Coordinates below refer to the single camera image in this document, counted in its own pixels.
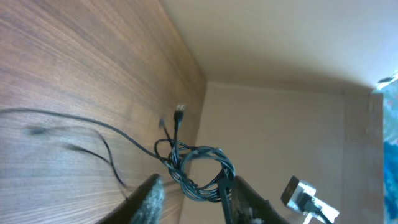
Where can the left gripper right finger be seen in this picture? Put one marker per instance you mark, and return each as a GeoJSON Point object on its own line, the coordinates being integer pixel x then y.
{"type": "Point", "coordinates": [243, 205]}

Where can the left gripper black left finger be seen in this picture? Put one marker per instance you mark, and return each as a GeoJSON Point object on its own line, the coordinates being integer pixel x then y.
{"type": "Point", "coordinates": [143, 206]}

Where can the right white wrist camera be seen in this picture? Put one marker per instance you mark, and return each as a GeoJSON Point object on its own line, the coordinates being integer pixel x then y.
{"type": "Point", "coordinates": [300, 197]}

